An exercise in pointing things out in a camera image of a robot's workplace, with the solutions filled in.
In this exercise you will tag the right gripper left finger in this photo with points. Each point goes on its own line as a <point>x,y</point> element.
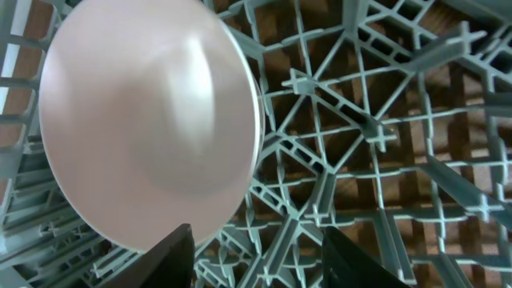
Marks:
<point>168,264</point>

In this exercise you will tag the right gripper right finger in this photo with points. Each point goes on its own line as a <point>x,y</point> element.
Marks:
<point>345,265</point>

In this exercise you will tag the grey dishwasher rack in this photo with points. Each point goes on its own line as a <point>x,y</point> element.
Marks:
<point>388,120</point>

